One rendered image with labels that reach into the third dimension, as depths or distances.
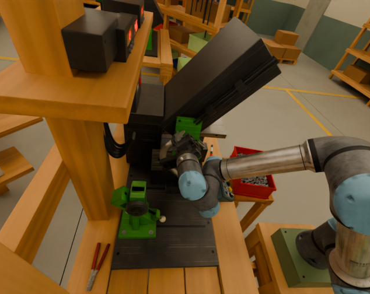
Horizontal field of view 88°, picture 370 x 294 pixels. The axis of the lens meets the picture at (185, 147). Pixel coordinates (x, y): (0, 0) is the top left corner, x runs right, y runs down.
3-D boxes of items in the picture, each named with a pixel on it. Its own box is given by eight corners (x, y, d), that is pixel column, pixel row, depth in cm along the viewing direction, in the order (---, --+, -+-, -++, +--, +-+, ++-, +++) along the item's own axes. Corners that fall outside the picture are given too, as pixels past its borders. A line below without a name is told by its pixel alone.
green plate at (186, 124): (192, 151, 100) (200, 112, 90) (195, 160, 92) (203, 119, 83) (171, 149, 98) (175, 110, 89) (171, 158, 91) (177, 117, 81)
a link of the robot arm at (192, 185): (188, 207, 55) (174, 188, 51) (184, 183, 64) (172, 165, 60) (212, 196, 54) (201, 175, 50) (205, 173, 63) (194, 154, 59)
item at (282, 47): (281, 55, 666) (292, 31, 615) (295, 65, 612) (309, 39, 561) (251, 52, 632) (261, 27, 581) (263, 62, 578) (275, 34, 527)
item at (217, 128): (219, 121, 115) (220, 117, 113) (224, 139, 104) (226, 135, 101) (154, 115, 109) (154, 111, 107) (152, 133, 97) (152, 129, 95)
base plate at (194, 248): (192, 113, 157) (193, 111, 155) (217, 266, 78) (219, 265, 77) (140, 108, 150) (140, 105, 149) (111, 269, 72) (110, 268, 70)
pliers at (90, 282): (97, 242, 77) (97, 241, 77) (110, 244, 78) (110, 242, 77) (80, 290, 66) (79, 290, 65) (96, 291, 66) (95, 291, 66)
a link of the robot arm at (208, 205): (224, 192, 68) (213, 170, 63) (219, 220, 60) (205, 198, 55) (205, 193, 72) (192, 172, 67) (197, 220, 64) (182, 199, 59)
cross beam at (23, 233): (122, 61, 134) (121, 48, 128) (21, 287, 41) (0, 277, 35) (115, 60, 133) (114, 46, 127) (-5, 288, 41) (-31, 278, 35)
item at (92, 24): (120, 49, 49) (118, 17, 45) (107, 73, 39) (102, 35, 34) (91, 45, 48) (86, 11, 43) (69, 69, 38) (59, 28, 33)
